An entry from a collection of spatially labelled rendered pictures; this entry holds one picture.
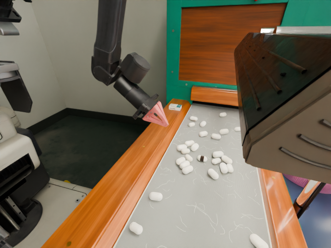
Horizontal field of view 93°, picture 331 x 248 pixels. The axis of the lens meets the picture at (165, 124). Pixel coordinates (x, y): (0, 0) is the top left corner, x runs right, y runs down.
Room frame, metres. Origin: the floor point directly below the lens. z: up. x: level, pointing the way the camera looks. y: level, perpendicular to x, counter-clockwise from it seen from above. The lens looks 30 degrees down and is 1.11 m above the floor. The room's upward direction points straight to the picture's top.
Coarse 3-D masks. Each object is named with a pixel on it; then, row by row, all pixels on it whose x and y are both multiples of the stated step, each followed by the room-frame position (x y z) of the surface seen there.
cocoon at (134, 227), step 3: (132, 222) 0.19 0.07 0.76; (135, 222) 0.19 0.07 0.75; (132, 225) 0.18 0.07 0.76; (135, 225) 0.18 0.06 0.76; (138, 225) 0.18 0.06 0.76; (132, 228) 0.18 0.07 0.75; (135, 228) 0.18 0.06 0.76; (138, 228) 0.17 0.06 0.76; (141, 228) 0.18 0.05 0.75; (132, 231) 0.17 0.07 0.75; (135, 231) 0.17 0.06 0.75; (138, 231) 0.17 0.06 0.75; (141, 231) 0.17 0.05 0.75; (138, 234) 0.17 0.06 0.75
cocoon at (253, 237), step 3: (252, 234) 0.16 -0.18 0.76; (255, 234) 0.16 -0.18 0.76; (252, 237) 0.16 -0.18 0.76; (255, 237) 0.16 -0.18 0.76; (258, 237) 0.16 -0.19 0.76; (252, 240) 0.15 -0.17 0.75; (255, 240) 0.15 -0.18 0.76; (258, 240) 0.15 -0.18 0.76; (261, 240) 0.15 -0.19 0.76; (252, 243) 0.15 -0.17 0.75; (255, 243) 0.15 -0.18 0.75; (258, 243) 0.15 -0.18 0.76; (261, 243) 0.15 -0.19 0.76; (264, 243) 0.15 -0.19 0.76; (255, 246) 0.15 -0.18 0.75; (258, 246) 0.14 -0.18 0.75; (261, 246) 0.14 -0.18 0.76; (264, 246) 0.14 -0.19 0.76; (267, 246) 0.14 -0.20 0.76
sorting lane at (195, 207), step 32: (192, 128) 0.60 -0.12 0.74; (224, 128) 0.60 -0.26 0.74; (192, 160) 0.39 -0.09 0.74; (160, 192) 0.27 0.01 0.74; (192, 192) 0.27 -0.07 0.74; (224, 192) 0.27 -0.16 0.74; (256, 192) 0.27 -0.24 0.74; (128, 224) 0.19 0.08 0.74; (160, 224) 0.19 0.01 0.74; (192, 224) 0.19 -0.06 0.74; (224, 224) 0.19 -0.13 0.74; (256, 224) 0.19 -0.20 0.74
